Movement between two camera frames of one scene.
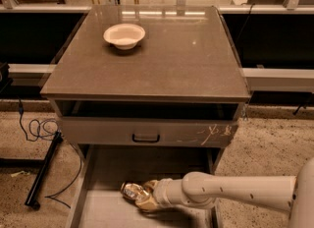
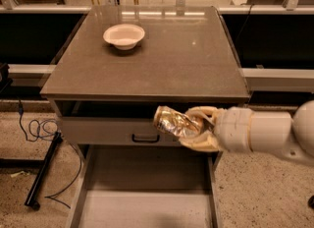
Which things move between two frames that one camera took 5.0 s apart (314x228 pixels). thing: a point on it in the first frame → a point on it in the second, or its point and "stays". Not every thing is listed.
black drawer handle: (145, 141) stays
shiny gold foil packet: (131, 191) → (176, 122)
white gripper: (162, 191) → (233, 129)
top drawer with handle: (145, 132) stays
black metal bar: (31, 199) stays
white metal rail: (258, 78) stays
